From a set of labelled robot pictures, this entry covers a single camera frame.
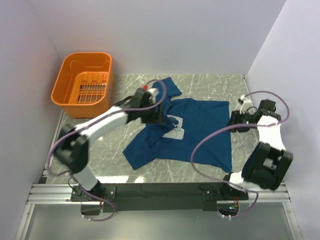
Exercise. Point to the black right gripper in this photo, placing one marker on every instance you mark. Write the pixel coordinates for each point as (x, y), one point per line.
(236, 116)

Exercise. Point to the orange plastic basket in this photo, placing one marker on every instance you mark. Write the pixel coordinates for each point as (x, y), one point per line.
(84, 85)

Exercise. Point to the aluminium frame rail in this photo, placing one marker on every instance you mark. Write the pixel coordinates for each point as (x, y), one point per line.
(60, 194)

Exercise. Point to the blue t shirt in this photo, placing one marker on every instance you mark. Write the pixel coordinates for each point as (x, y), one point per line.
(188, 121)

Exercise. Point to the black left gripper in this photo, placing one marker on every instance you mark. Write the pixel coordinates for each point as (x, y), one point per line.
(152, 119)

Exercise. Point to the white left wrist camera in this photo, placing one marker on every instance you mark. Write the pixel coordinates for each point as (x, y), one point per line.
(152, 91)

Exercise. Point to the black base beam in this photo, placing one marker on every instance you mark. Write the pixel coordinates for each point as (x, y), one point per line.
(169, 196)

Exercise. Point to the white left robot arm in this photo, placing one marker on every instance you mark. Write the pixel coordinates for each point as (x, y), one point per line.
(73, 145)

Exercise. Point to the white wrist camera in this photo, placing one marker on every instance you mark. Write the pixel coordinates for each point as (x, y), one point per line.
(152, 91)
(246, 103)

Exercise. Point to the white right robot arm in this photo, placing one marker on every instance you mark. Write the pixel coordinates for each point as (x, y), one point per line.
(269, 162)

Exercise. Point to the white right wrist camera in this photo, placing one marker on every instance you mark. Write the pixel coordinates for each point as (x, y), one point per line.
(246, 103)

